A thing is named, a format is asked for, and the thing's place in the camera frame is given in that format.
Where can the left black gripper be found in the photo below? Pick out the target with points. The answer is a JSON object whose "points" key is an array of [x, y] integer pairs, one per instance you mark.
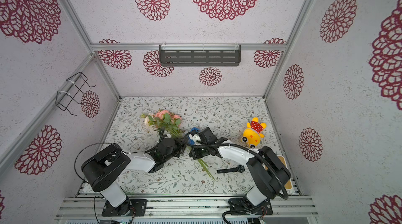
{"points": [[181, 146]]}

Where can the black wire wall rack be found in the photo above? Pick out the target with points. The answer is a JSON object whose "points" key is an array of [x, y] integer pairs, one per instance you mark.
{"points": [[64, 98]]}

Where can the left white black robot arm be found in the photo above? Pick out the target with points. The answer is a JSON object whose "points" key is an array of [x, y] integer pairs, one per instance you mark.
{"points": [[103, 169]]}

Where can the grey wall shelf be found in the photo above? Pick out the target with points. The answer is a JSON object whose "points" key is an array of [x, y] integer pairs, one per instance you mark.
{"points": [[202, 56]]}

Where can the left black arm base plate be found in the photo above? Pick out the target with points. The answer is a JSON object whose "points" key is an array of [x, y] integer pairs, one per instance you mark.
{"points": [[130, 207]]}

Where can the blue tape dispenser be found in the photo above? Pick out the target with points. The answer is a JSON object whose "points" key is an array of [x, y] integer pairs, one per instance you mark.
{"points": [[193, 137]]}

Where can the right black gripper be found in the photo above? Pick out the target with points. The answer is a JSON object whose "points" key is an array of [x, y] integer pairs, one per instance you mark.
{"points": [[190, 140]]}

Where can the wooden lid tissue box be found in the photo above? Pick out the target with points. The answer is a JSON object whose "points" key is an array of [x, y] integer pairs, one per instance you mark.
{"points": [[285, 173]]}

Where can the black wristwatch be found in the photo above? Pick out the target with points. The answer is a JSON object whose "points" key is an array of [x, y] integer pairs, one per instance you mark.
{"points": [[237, 169]]}

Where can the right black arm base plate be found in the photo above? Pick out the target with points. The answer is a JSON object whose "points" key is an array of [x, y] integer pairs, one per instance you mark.
{"points": [[242, 206]]}

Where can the pink artificial flower bouquet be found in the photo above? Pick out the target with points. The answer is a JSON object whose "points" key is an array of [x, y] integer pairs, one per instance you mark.
{"points": [[167, 124]]}

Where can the yellow plush toy red hat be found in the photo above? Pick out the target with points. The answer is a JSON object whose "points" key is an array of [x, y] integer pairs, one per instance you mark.
{"points": [[253, 135]]}

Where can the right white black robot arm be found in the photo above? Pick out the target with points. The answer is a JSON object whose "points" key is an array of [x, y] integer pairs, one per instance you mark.
{"points": [[268, 172]]}

